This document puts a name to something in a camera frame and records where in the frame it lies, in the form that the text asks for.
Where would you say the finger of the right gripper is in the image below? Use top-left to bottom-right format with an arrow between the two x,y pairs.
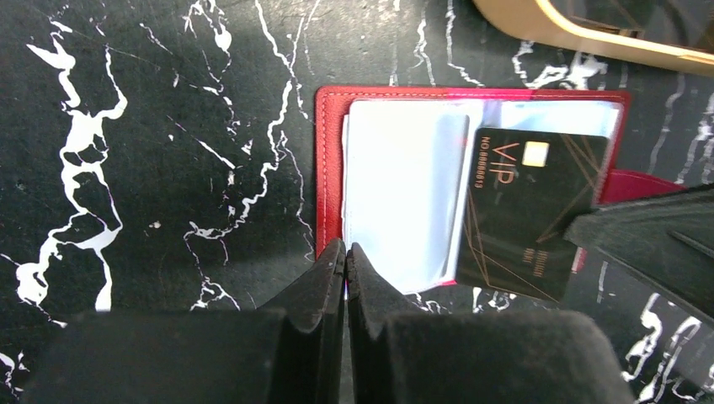
563,186 -> 713,324

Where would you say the yellow oval tray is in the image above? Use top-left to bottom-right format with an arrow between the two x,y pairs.
475,0 -> 713,77

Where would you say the red card holder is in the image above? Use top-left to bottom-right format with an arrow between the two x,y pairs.
315,86 -> 679,295

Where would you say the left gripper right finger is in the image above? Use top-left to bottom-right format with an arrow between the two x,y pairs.
345,244 -> 634,403

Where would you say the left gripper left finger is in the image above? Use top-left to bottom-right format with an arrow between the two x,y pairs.
22,239 -> 346,403

